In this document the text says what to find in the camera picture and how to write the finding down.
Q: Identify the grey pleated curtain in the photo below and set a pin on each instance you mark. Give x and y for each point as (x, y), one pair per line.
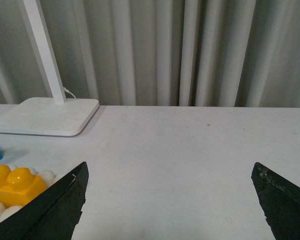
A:
(216, 53)

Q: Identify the yellow two-stud toy block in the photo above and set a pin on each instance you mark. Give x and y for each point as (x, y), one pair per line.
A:
(19, 186)

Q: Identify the white studded base plate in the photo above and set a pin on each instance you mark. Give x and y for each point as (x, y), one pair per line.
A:
(48, 177)

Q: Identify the white desk lamp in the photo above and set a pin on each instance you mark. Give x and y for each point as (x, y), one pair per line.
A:
(46, 116)

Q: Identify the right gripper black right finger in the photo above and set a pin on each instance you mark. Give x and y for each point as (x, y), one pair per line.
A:
(279, 200)

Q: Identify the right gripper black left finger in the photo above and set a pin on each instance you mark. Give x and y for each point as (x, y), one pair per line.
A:
(52, 215)

